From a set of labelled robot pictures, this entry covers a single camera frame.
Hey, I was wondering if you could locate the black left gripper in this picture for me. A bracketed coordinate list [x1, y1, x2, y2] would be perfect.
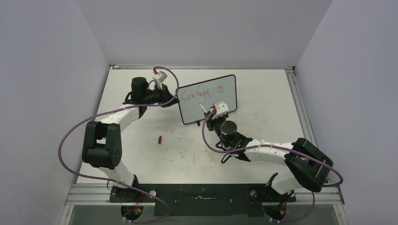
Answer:
[143, 83, 179, 108]

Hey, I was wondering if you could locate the black framed whiteboard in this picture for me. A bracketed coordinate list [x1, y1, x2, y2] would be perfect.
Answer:
[177, 75, 237, 125]

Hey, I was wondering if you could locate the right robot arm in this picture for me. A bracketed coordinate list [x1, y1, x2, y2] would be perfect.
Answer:
[203, 112, 333, 201]

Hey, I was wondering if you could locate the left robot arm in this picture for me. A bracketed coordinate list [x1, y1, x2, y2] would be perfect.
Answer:
[82, 72, 179, 202]

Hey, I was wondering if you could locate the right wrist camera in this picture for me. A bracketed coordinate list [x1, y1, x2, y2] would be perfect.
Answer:
[211, 101, 229, 120]

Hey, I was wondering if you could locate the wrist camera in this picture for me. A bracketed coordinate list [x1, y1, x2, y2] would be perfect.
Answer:
[152, 71, 168, 86]
[211, 101, 229, 120]

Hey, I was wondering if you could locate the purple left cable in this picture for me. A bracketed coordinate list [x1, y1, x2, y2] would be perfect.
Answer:
[58, 66, 181, 224]

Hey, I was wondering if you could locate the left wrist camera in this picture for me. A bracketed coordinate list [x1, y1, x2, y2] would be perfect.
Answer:
[152, 71, 168, 86]

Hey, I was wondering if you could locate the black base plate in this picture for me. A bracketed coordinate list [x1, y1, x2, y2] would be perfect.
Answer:
[109, 184, 296, 217]

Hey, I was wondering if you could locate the aluminium frame rail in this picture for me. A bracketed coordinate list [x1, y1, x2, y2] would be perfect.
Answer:
[77, 66, 338, 220]

